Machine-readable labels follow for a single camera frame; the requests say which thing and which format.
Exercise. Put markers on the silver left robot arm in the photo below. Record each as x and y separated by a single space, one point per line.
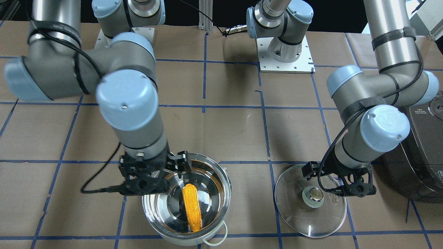
370 105

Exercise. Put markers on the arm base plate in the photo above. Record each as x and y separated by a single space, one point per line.
142 36
276 57

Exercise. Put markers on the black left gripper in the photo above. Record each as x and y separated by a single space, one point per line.
310 169

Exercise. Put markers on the white electric cooking pot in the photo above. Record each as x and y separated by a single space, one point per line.
166 213

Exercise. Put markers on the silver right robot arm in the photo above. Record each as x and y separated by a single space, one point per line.
120 74

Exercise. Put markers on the black rice cooker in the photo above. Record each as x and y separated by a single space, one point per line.
415 165

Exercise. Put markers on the yellow corn cob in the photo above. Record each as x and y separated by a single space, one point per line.
192 207

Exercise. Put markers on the aluminium frame post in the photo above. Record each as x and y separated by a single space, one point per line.
205 15

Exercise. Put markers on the glass pot lid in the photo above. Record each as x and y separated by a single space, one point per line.
305 207

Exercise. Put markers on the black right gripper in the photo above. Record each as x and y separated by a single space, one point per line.
176 161

